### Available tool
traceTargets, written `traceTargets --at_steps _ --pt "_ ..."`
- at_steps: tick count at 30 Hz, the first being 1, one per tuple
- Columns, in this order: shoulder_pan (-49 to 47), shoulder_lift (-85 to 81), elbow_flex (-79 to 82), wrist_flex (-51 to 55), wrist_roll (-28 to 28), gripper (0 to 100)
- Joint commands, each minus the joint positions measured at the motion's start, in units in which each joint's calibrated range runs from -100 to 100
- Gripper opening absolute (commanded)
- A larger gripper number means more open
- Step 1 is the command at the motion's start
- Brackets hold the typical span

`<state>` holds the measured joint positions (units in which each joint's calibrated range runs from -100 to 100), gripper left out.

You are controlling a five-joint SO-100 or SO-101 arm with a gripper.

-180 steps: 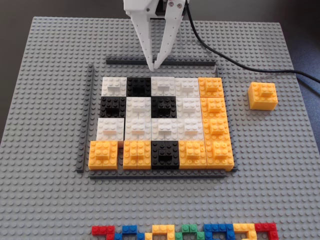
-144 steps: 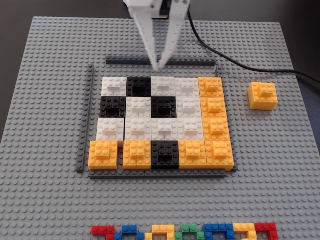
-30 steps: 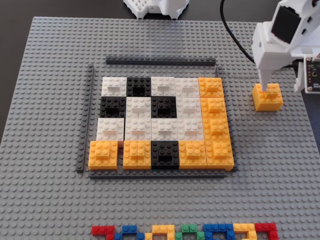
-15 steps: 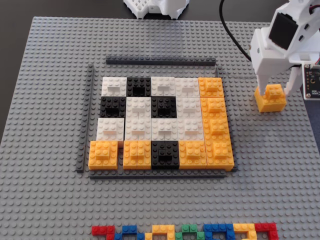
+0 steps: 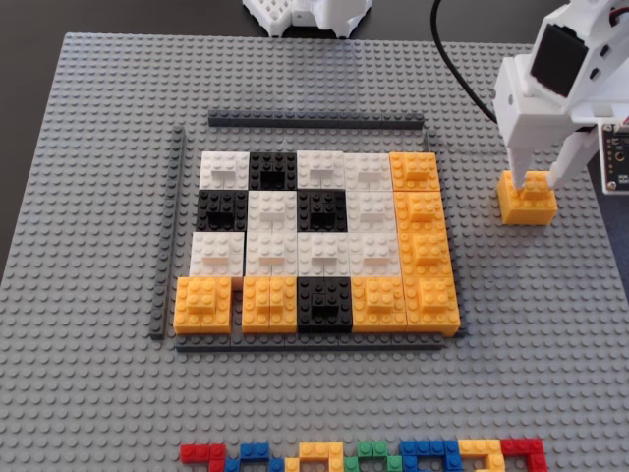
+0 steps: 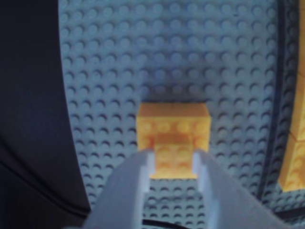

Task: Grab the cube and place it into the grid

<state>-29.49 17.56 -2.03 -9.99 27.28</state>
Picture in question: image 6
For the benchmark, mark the grey studded baseplate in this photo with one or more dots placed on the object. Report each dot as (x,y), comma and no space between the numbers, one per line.
(166,47)

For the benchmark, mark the yellow brick cube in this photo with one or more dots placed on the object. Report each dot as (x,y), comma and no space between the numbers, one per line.
(171,119)
(300,124)
(295,167)

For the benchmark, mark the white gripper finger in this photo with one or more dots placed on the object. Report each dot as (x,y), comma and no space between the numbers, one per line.
(119,202)
(226,205)

